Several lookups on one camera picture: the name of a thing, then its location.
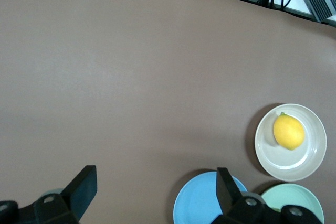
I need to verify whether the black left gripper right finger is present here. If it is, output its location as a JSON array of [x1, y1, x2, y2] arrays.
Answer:
[[212, 167, 281, 224]]

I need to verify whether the blue plate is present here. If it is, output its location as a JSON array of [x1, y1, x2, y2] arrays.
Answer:
[[173, 171, 249, 224]]

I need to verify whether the yellow lemon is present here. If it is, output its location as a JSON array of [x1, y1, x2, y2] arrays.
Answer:
[[273, 112, 306, 151]]

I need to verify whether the beige plate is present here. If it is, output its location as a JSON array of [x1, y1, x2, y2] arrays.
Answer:
[[254, 103, 328, 182]]

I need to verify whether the light green plate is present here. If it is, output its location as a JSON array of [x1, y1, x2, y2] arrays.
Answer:
[[261, 183, 325, 224]]

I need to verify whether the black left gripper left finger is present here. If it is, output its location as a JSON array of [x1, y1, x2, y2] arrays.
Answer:
[[34, 165, 98, 224]]

